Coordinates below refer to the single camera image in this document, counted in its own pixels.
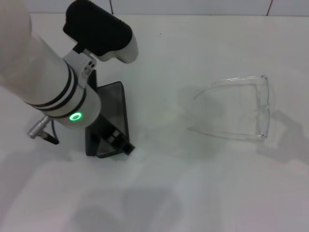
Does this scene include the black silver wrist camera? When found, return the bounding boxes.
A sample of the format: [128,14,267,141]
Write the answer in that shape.
[62,0,140,64]

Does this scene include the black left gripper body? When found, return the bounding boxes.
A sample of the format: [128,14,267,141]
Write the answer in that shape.
[96,115,116,136]

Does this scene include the black cable with metal connector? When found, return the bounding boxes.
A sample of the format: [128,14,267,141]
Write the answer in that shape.
[27,115,60,145]

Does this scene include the black glasses case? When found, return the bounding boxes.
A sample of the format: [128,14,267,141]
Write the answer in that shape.
[84,69,135,160]

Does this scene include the clear transparent glasses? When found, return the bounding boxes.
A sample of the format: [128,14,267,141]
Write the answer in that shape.
[187,74,274,144]

